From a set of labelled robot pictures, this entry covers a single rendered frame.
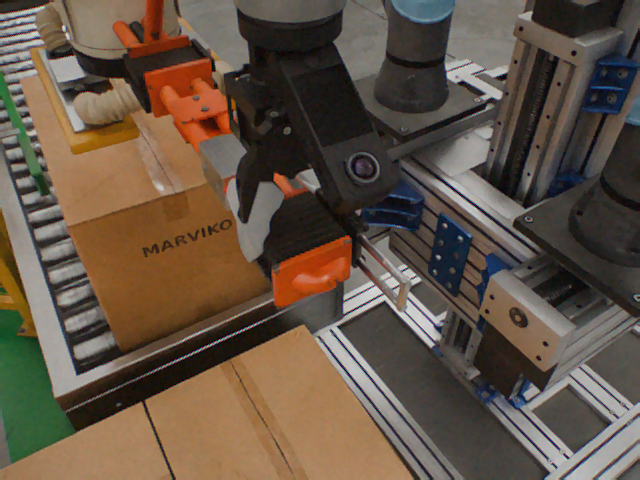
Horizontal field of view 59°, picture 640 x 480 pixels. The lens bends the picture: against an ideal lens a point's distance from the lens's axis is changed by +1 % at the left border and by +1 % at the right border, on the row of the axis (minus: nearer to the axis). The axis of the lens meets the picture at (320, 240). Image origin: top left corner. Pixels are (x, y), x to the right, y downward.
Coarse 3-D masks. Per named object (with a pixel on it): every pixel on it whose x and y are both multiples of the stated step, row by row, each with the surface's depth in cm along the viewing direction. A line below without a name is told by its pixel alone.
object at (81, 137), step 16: (32, 48) 101; (64, 48) 94; (48, 64) 95; (48, 80) 93; (48, 96) 90; (64, 96) 88; (64, 112) 86; (64, 128) 83; (80, 128) 82; (96, 128) 83; (112, 128) 83; (128, 128) 83; (80, 144) 80; (96, 144) 82; (112, 144) 83
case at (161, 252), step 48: (48, 144) 118; (144, 144) 118; (96, 192) 106; (144, 192) 106; (192, 192) 108; (96, 240) 105; (144, 240) 110; (192, 240) 116; (96, 288) 112; (144, 288) 118; (192, 288) 125; (240, 288) 133; (144, 336) 127
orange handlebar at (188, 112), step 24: (120, 24) 80; (168, 96) 66; (192, 96) 65; (216, 96) 65; (192, 120) 62; (216, 120) 64; (192, 144) 61; (288, 192) 54; (336, 264) 47; (312, 288) 46
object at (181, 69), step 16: (128, 48) 71; (144, 48) 72; (160, 48) 73; (176, 48) 74; (192, 48) 74; (128, 64) 69; (144, 64) 70; (160, 64) 70; (176, 64) 70; (192, 64) 68; (208, 64) 69; (128, 80) 73; (144, 80) 67; (160, 80) 67; (176, 80) 68; (192, 80) 69; (208, 80) 70; (144, 96) 70; (160, 112) 70
